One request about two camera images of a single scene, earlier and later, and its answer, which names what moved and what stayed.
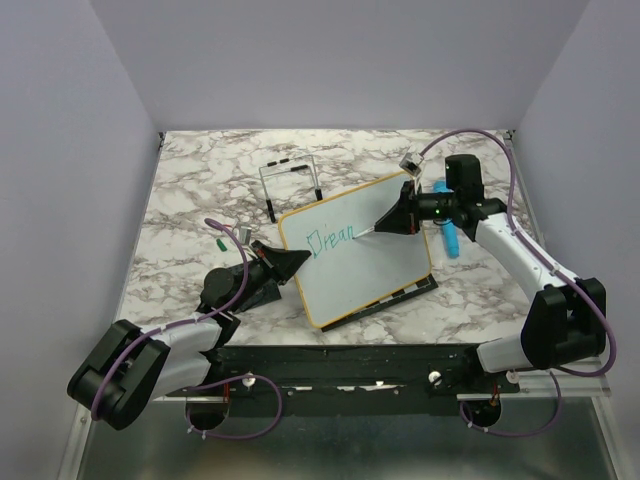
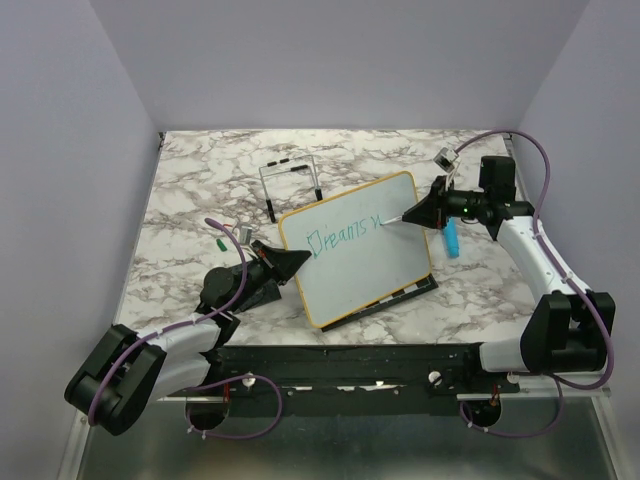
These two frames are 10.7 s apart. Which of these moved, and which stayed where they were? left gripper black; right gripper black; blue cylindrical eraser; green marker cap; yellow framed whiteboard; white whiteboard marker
Moved: right gripper black; white whiteboard marker
Stayed: yellow framed whiteboard; blue cylindrical eraser; green marker cap; left gripper black
